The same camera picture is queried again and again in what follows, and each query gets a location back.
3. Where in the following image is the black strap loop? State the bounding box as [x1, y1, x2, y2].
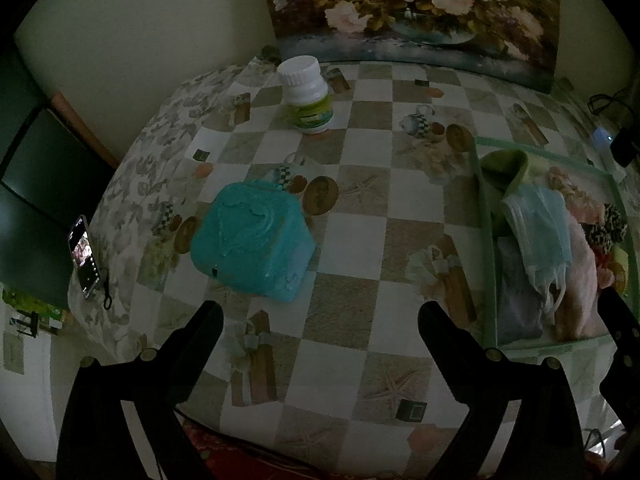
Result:
[100, 267, 114, 311]

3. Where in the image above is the light blue face mask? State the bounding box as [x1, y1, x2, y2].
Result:
[501, 183, 575, 312]

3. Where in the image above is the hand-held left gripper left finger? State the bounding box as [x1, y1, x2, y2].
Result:
[56, 301, 225, 480]

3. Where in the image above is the teal plastic lidded box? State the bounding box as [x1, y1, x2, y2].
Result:
[190, 180, 317, 306]

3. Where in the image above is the white pill bottle green label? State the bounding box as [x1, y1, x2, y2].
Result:
[276, 56, 335, 136]

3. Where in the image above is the pink fabric garment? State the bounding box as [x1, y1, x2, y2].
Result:
[545, 166, 608, 211]

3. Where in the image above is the lilac cloth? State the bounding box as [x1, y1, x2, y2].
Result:
[496, 236, 546, 346]

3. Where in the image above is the smartphone with lit screen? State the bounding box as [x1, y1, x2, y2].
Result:
[67, 214, 101, 301]

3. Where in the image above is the dark panel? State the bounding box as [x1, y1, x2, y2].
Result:
[0, 50, 118, 311]

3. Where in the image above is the black cable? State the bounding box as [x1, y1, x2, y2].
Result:
[587, 87, 640, 126]

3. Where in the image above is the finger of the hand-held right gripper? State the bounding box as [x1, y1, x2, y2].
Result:
[597, 286, 640, 425]

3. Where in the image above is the white power strip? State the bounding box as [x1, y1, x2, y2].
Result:
[591, 127, 628, 183]

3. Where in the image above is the leopard print scrunchie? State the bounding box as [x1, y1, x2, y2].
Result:
[584, 203, 628, 256]

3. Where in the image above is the pink fluffy cloth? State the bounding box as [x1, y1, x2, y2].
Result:
[554, 207, 608, 341]

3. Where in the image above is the white cabinet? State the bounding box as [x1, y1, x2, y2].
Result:
[0, 285, 73, 463]

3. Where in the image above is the light green cloth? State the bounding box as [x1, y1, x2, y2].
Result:
[479, 149, 535, 233]

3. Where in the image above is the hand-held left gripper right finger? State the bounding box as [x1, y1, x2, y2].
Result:
[417, 301, 586, 480]

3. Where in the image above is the flower painting canvas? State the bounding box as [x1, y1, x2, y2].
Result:
[260, 0, 560, 95]

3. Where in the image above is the black power adapter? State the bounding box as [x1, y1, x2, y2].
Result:
[611, 127, 640, 167]

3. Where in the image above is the red patterned cloth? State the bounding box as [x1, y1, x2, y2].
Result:
[177, 412, 351, 480]

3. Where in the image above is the white tray teal rim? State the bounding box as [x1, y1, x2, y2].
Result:
[472, 135, 632, 351]

